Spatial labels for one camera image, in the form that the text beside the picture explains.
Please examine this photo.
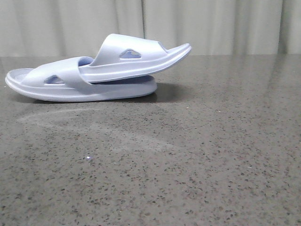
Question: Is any light blue slipper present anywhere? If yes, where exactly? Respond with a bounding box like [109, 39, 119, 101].
[5, 56, 157, 102]
[79, 34, 191, 83]

